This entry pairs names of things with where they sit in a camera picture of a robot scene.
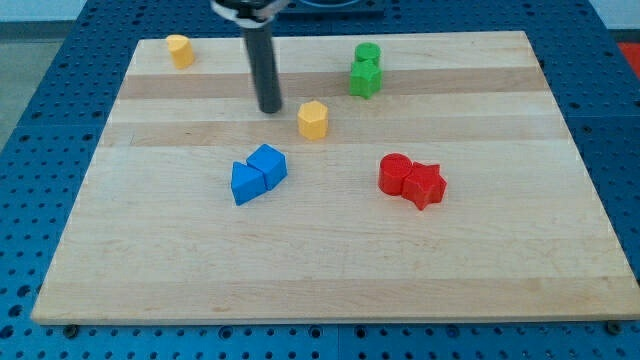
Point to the yellow hexagon block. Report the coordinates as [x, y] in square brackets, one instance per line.
[312, 120]

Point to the yellow heart block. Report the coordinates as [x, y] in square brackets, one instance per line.
[180, 49]

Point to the green star block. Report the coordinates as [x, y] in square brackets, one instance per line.
[365, 79]

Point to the red cylinder block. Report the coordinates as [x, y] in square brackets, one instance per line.
[393, 169]

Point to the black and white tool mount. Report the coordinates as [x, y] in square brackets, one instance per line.
[249, 13]

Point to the light wooden board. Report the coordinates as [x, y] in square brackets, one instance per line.
[155, 236]

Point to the blue cube block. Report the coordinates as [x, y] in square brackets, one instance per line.
[271, 163]

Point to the red star block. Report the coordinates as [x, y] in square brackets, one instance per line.
[424, 185]

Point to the blue triangle block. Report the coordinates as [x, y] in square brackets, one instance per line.
[247, 183]

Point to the green cylinder block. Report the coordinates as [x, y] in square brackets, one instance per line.
[367, 51]

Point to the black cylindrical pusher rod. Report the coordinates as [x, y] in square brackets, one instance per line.
[261, 56]

